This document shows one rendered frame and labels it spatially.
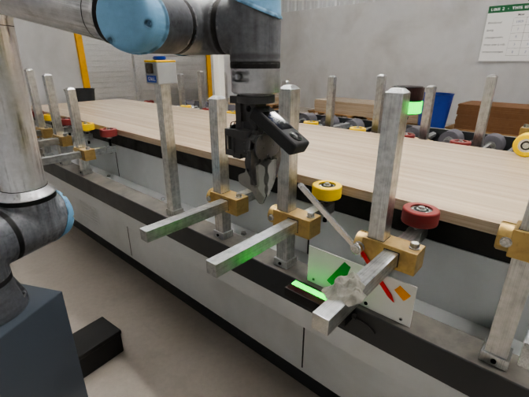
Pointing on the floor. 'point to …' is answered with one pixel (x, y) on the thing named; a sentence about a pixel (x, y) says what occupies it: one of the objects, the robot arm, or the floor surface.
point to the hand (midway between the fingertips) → (264, 198)
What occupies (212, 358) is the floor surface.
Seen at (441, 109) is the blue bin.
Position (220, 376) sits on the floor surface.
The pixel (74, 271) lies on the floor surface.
